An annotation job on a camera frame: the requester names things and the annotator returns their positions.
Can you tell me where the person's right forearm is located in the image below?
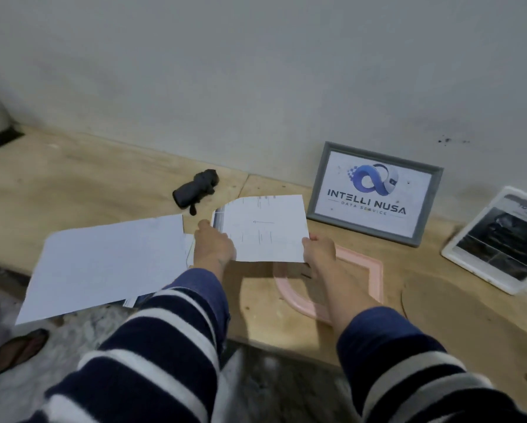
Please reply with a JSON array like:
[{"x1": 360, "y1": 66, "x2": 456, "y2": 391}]
[{"x1": 313, "y1": 268, "x2": 527, "y2": 423}]

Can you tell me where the person's right hand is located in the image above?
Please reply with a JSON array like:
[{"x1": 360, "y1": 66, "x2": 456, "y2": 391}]
[{"x1": 301, "y1": 234, "x2": 338, "y2": 278}]

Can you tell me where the pink picture frame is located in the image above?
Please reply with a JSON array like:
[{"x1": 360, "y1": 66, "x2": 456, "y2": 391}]
[{"x1": 273, "y1": 245, "x2": 384, "y2": 325}]

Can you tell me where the large white paper sheet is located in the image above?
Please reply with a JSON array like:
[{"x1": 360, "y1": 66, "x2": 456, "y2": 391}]
[{"x1": 15, "y1": 214, "x2": 194, "y2": 326}]

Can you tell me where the brown sandal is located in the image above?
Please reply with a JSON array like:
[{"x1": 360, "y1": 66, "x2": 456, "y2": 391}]
[{"x1": 0, "y1": 328, "x2": 49, "y2": 384}]

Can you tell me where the white printed paper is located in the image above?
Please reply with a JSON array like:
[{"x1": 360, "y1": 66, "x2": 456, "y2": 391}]
[{"x1": 212, "y1": 194, "x2": 311, "y2": 264}]

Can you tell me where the person's left hand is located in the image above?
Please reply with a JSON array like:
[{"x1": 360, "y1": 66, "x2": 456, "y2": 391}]
[{"x1": 193, "y1": 219, "x2": 236, "y2": 272}]

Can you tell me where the round brown cardboard piece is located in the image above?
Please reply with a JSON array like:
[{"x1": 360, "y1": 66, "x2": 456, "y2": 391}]
[{"x1": 401, "y1": 274, "x2": 527, "y2": 395}]

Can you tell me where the printed paper sheet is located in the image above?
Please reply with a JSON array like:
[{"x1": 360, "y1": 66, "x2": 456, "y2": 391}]
[{"x1": 122, "y1": 293, "x2": 155, "y2": 309}]

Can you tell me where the black stapler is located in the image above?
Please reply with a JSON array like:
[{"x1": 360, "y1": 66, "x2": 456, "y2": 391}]
[{"x1": 172, "y1": 169, "x2": 220, "y2": 216}]

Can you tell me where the person's left forearm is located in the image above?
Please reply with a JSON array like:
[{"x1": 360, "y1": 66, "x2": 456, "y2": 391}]
[{"x1": 23, "y1": 268, "x2": 231, "y2": 423}]

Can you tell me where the white framed dark photo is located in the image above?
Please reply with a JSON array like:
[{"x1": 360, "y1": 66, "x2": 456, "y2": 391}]
[{"x1": 441, "y1": 186, "x2": 527, "y2": 296}]

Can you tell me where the grey framed logo picture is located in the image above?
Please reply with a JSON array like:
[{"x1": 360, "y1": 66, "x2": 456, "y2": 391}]
[{"x1": 307, "y1": 141, "x2": 444, "y2": 248}]

